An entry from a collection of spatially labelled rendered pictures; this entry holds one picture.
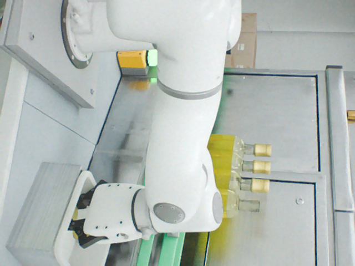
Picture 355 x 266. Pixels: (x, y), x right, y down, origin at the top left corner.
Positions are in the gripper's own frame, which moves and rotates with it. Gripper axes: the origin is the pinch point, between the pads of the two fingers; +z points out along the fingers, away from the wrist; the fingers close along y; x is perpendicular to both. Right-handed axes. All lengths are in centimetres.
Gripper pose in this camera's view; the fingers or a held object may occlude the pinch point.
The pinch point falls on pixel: (70, 213)
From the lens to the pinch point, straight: 85.8
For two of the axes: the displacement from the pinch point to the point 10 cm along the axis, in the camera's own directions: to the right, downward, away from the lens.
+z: -9.2, 1.0, 3.9
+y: 1.7, -7.8, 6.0
